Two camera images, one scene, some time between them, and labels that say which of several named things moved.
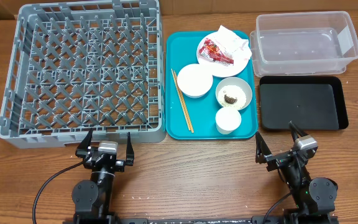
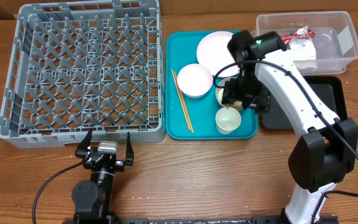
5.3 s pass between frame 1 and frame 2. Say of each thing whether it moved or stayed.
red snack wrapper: moved
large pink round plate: stayed
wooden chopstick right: stayed
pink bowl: stayed
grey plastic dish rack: stayed
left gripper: stayed
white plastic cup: stayed
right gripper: moved
